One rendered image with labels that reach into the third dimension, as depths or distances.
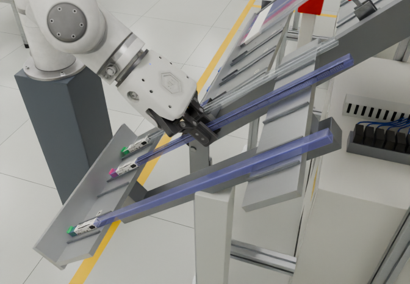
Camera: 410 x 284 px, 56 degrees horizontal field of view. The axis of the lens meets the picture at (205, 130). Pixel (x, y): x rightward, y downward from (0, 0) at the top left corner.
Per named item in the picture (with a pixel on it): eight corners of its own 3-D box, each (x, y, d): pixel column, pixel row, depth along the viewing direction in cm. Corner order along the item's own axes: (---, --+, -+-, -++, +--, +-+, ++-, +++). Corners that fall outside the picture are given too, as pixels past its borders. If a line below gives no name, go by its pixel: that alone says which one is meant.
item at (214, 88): (209, 140, 95) (190, 120, 93) (264, 29, 143) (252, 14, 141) (213, 138, 95) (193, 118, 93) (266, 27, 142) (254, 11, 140)
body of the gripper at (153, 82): (123, 65, 53) (184, 117, 55) (151, 33, 60) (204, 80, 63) (99, 94, 57) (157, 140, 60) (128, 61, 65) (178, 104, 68)
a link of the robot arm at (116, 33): (131, 31, 53) (133, 32, 62) (50, -39, 50) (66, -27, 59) (92, 77, 54) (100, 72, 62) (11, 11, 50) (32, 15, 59)
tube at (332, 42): (125, 155, 85) (121, 151, 85) (127, 151, 86) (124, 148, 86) (338, 45, 56) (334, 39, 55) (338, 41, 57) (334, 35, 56)
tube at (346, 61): (113, 178, 77) (109, 174, 77) (116, 173, 78) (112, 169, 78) (354, 65, 48) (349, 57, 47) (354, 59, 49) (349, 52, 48)
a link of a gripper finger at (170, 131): (158, 132, 55) (187, 134, 59) (145, 87, 58) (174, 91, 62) (154, 136, 56) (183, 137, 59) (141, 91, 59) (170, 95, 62)
